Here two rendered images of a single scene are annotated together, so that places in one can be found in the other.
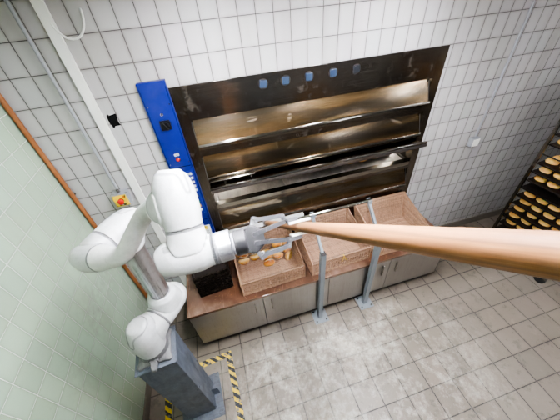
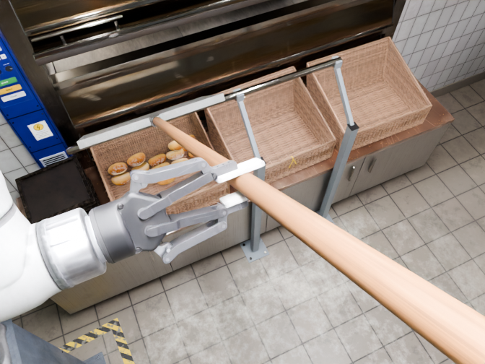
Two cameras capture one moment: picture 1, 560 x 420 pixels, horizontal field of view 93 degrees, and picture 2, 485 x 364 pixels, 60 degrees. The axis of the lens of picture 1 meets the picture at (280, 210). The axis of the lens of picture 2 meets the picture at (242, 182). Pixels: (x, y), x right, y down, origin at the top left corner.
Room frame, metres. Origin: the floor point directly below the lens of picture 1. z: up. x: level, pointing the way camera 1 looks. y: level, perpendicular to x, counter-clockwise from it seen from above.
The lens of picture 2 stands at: (0.26, 0.01, 2.45)
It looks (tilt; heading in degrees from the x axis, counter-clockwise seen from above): 57 degrees down; 348
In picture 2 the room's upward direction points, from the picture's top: straight up
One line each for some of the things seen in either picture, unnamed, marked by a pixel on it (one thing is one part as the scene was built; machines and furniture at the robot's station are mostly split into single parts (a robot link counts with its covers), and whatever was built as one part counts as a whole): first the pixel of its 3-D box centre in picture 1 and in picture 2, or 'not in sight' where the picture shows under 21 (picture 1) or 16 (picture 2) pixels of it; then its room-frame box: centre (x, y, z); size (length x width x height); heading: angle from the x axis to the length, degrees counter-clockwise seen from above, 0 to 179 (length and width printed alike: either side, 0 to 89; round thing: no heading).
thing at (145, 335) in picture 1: (145, 333); not in sight; (0.68, 0.77, 1.17); 0.18 x 0.16 x 0.22; 158
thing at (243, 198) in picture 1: (317, 182); (242, 27); (1.92, -0.36, 1.16); 1.80 x 0.06 x 0.04; 102
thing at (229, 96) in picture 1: (319, 80); not in sight; (1.92, -0.36, 2.00); 1.80 x 0.08 x 0.21; 102
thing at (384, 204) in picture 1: (390, 222); (366, 93); (1.76, -1.03, 0.72); 0.56 x 0.49 x 0.28; 102
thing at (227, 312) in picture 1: (317, 272); (247, 183); (1.59, -0.32, 0.29); 2.42 x 0.56 x 0.58; 102
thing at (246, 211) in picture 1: (318, 196); (245, 53); (1.89, -0.36, 1.02); 1.79 x 0.11 x 0.19; 102
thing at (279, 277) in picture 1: (266, 255); (159, 167); (1.51, 0.16, 0.72); 0.56 x 0.49 x 0.28; 104
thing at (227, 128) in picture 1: (320, 110); not in sight; (1.89, -0.36, 1.80); 1.79 x 0.11 x 0.19; 102
